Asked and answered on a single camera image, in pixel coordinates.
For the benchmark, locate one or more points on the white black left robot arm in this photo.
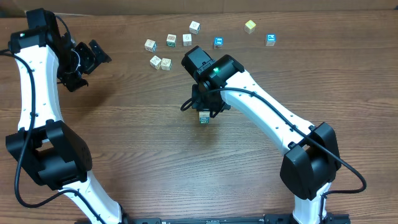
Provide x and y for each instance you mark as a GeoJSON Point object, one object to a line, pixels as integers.
{"type": "Point", "coordinates": [44, 147]}

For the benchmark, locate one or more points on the green letter wooden block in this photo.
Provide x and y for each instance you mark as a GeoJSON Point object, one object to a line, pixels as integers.
{"type": "Point", "coordinates": [204, 120]}

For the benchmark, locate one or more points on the X marked wooden block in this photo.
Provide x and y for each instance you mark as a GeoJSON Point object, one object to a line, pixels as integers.
{"type": "Point", "coordinates": [155, 62]}

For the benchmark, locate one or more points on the green sided wooden block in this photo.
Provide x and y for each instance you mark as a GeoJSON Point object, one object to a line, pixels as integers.
{"type": "Point", "coordinates": [166, 64]}

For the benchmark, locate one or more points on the wooden block top centre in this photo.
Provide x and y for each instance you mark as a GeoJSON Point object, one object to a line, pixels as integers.
{"type": "Point", "coordinates": [194, 27]}

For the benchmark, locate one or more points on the green B wooden block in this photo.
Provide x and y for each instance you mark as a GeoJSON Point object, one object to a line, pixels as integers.
{"type": "Point", "coordinates": [171, 40]}

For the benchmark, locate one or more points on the yellow top wooden block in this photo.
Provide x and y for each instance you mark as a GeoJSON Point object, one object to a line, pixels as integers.
{"type": "Point", "coordinates": [249, 27]}

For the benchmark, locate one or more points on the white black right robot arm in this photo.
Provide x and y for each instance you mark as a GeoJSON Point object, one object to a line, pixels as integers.
{"type": "Point", "coordinates": [310, 153]}

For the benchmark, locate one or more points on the plain wooden block blue H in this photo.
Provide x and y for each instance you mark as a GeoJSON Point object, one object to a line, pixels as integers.
{"type": "Point", "coordinates": [204, 114]}

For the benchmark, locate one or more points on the blue sided wooden block left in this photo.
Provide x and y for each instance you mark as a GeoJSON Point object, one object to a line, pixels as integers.
{"type": "Point", "coordinates": [150, 45]}

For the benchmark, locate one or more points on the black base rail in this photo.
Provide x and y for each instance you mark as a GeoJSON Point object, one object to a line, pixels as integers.
{"type": "Point", "coordinates": [217, 220]}

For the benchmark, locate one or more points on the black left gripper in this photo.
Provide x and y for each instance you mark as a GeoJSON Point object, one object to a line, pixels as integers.
{"type": "Point", "coordinates": [92, 55]}

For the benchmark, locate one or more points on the plain wooden block red side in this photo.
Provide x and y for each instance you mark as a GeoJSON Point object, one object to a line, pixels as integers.
{"type": "Point", "coordinates": [187, 40]}

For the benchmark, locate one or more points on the blue top wooden block middle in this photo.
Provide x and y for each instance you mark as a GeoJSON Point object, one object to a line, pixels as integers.
{"type": "Point", "coordinates": [218, 42]}

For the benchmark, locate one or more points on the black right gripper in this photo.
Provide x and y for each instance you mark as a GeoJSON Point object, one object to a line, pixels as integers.
{"type": "Point", "coordinates": [206, 106]}

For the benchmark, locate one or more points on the blue top wooden block right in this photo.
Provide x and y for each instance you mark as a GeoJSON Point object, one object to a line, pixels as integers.
{"type": "Point", "coordinates": [270, 40]}

